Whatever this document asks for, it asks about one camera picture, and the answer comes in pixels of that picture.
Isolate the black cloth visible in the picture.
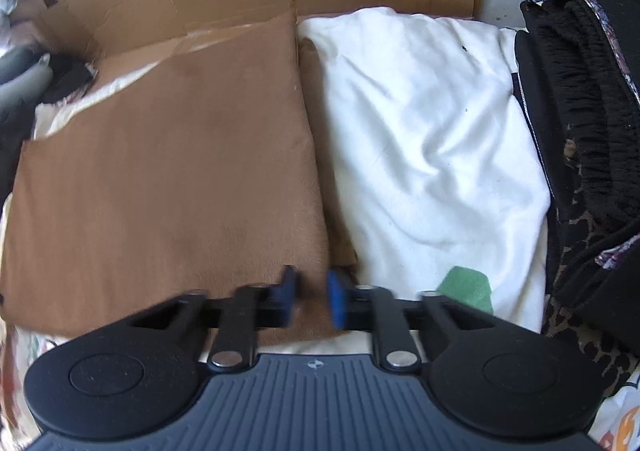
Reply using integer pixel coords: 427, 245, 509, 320
41, 52, 99, 105

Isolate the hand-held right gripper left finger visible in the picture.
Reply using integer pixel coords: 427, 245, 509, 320
127, 265, 301, 372

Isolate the brown printed t-shirt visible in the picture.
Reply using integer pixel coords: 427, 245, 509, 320
0, 8, 359, 338

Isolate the leopard print cloth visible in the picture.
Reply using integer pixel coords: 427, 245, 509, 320
541, 140, 640, 398

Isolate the folded black clothes pile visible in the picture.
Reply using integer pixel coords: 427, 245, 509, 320
514, 0, 640, 358

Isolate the dark grey cloth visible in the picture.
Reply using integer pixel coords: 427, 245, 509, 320
0, 100, 37, 203

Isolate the grey neck pillow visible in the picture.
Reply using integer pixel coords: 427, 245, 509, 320
0, 48, 54, 108

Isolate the cream bear print bed sheet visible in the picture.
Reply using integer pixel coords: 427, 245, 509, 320
0, 5, 640, 451

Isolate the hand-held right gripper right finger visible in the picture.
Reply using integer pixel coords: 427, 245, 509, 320
326, 268, 493, 372

